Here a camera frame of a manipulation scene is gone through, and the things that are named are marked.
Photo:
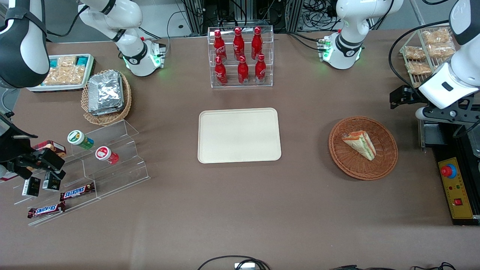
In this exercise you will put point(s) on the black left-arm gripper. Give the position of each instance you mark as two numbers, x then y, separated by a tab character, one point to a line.
411	96

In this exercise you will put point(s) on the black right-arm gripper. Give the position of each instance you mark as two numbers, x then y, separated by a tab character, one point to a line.
15	149

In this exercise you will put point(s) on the triangular sandwich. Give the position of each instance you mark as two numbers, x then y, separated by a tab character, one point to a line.
362	144

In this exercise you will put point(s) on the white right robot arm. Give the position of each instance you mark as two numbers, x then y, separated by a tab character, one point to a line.
131	15

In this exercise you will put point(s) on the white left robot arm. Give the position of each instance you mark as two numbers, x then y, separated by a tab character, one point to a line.
348	48

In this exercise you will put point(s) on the white snack tray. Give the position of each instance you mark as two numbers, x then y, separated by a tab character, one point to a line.
56	88

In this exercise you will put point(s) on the tan wicker basket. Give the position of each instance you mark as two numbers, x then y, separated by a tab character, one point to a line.
108	119

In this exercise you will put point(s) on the brown round wicker basket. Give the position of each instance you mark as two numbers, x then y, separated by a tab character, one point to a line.
356	167

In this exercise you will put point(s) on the beige rectangular tray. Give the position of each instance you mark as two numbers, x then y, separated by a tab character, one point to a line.
232	135

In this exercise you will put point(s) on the small black box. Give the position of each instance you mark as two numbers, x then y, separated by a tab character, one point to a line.
31	187
51	183

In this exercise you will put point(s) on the red-brown chocolate box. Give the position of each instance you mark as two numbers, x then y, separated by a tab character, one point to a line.
50	146

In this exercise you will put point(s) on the black machine housing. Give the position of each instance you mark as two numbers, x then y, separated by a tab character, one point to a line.
444	148

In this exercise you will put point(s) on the brown Snickers bar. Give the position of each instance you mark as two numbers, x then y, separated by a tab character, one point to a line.
45	210
77	192

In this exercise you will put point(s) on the steel pan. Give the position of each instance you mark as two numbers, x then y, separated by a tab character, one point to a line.
475	144

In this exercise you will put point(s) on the green-lidded can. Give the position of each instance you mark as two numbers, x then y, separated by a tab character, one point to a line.
77	138

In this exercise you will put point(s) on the clear bag of crackers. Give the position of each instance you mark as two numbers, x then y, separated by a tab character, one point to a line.
418	68
441	50
437	36
414	53

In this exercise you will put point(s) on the red emergency stop button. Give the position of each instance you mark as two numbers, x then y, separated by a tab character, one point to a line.
447	171

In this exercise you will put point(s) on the red-lidded can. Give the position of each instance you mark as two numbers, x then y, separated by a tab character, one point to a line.
104	153

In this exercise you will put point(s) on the yellow control panel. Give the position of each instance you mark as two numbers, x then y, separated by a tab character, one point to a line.
459	187

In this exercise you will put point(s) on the clear acrylic stepped shelf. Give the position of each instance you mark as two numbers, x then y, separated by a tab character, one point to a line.
123	176

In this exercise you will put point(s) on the silver foil pack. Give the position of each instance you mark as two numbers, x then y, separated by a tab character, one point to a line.
110	112
105	90

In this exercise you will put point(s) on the tan snack bag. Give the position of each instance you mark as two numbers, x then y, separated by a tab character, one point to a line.
65	76
67	61

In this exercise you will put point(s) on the red cola bottle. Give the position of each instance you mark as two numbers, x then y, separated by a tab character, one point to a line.
257	44
220	73
238	45
243	72
260	70
219	47

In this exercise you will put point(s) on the clear acrylic bottle rack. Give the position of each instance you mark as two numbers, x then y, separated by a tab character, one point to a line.
229	56

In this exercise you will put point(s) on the small grey device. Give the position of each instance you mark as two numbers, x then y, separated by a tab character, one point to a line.
244	266

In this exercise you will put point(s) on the grey metal bracket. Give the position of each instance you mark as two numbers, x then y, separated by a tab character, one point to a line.
429	135

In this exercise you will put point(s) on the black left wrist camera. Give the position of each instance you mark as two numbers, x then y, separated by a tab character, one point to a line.
408	96

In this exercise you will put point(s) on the red rocker switch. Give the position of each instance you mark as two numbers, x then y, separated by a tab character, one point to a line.
458	202

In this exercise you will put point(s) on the aluminium frame rack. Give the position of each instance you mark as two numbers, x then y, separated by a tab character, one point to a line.
225	15

